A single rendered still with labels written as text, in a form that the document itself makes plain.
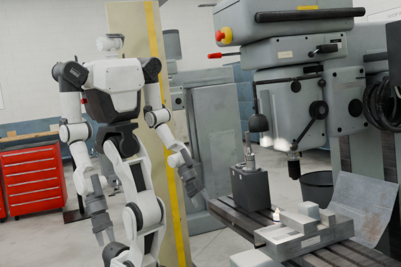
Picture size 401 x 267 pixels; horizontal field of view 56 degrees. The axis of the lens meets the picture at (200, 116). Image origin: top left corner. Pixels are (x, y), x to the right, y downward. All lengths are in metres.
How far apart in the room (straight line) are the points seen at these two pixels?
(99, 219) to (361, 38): 1.28
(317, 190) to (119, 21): 2.14
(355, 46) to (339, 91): 0.19
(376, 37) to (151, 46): 1.88
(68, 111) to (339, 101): 1.15
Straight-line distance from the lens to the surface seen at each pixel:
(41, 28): 10.36
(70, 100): 1.78
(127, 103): 1.83
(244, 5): 1.27
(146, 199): 1.84
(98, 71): 1.79
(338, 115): 1.47
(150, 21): 3.08
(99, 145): 2.01
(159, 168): 3.09
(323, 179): 3.82
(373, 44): 1.62
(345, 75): 1.49
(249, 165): 1.85
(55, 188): 5.78
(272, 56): 1.31
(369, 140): 1.73
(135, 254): 2.00
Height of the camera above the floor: 1.60
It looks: 5 degrees down
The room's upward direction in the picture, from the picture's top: 7 degrees counter-clockwise
